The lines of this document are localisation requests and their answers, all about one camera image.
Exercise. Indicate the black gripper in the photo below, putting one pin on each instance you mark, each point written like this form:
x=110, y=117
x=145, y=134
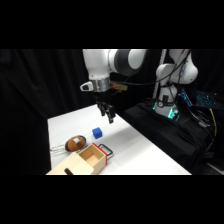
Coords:
x=101, y=96

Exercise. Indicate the blue cube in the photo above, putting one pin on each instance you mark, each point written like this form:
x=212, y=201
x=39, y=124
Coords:
x=97, y=133

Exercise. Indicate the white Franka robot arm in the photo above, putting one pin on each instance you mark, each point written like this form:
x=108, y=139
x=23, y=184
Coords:
x=100, y=65

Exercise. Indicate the white cube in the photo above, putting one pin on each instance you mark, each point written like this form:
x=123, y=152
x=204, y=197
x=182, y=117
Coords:
x=77, y=141

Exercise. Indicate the brown bowl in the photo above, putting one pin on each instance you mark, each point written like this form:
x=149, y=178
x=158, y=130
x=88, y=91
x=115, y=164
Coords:
x=75, y=143

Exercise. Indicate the wooden drawer box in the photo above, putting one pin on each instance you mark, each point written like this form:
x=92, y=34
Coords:
x=79, y=162

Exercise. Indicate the black robot stand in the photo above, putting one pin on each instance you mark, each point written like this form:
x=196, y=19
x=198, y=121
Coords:
x=166, y=133

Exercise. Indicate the black curtain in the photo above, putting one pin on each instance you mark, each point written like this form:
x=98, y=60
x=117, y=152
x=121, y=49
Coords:
x=36, y=100

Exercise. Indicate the blue lit keyboard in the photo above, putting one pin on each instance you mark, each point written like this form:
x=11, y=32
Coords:
x=206, y=99

